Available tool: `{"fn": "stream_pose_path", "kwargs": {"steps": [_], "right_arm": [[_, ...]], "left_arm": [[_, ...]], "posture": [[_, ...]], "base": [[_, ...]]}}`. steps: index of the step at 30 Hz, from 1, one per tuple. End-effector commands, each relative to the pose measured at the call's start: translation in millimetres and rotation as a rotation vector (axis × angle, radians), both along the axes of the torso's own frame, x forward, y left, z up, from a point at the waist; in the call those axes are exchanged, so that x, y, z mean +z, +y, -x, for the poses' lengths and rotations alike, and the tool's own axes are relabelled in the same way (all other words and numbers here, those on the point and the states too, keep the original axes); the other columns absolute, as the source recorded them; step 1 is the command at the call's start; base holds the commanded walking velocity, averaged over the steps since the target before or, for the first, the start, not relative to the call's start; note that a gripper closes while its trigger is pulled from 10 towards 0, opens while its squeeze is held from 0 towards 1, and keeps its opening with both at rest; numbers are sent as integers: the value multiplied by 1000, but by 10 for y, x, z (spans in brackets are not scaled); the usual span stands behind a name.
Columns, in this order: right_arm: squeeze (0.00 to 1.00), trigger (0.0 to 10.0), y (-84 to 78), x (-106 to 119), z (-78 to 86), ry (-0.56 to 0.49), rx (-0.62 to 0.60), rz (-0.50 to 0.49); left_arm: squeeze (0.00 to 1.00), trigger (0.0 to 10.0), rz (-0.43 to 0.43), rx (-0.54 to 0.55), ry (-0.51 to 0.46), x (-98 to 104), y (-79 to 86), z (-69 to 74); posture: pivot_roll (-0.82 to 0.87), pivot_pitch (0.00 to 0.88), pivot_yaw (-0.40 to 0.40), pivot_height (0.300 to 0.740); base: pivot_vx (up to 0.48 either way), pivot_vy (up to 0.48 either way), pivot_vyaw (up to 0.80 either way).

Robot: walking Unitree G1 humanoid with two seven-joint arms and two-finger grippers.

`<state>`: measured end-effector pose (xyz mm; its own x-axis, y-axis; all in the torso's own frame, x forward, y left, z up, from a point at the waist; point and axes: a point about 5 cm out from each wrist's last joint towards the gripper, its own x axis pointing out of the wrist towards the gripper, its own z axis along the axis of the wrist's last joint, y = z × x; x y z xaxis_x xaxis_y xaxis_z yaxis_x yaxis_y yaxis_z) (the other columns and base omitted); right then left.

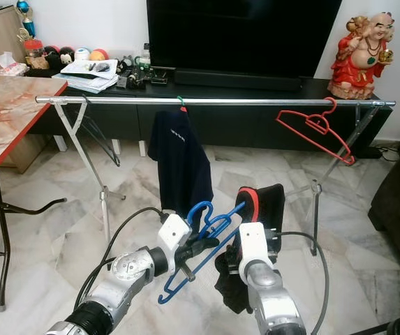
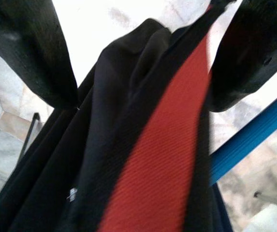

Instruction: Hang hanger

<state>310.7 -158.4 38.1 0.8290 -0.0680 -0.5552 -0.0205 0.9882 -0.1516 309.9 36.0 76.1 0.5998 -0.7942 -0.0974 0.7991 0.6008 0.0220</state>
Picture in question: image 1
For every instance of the black flat screen television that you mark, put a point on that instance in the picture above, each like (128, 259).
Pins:
(241, 35)

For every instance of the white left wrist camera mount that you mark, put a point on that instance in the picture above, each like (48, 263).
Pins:
(173, 237)

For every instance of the white teal round toy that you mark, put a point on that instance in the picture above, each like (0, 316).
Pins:
(82, 54)

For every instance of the black round plush toy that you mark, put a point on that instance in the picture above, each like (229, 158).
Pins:
(65, 54)
(51, 54)

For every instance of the red lidded jar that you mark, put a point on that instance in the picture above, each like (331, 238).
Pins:
(35, 56)

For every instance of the orange round toy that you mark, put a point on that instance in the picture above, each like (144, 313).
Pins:
(98, 54)

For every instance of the silver metal clothes rack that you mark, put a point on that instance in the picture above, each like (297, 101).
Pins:
(130, 100)

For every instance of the dark grey fabric sofa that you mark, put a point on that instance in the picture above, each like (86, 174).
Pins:
(398, 202)

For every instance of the black soundbar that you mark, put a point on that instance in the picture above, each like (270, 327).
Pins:
(238, 80)

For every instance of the white tissue pack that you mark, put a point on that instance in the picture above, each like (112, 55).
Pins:
(11, 67)

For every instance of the small black desk gadget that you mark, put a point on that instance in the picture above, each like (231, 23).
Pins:
(158, 77)
(137, 78)

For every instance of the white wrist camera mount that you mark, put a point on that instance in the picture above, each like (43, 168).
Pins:
(253, 242)
(173, 237)

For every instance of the blue and gold ornament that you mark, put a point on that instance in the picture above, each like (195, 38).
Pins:
(24, 8)

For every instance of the black computer mouse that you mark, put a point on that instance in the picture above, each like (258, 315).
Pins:
(102, 67)

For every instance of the red plastic hanger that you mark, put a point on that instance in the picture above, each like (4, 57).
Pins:
(318, 124)

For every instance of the navy blue t-shirt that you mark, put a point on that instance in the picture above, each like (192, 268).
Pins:
(179, 167)

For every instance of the black t-shirt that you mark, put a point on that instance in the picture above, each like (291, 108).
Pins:
(227, 286)

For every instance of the marble pattern folding table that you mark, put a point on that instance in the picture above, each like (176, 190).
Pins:
(11, 118)

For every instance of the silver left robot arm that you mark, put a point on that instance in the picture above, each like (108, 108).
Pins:
(123, 276)

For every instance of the black tv console cabinet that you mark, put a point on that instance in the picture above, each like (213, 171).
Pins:
(241, 129)

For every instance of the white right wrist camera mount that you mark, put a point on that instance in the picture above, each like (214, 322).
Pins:
(253, 242)

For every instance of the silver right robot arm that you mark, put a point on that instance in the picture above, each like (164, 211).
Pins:
(273, 300)

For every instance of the blue plastic hanger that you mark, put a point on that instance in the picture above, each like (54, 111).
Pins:
(220, 223)

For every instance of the red laughing buddha statue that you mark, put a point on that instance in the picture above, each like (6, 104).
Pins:
(359, 64)

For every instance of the small green bottle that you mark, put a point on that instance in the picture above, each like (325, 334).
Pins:
(144, 57)

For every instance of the stack of white papers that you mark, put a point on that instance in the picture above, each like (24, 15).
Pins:
(88, 78)

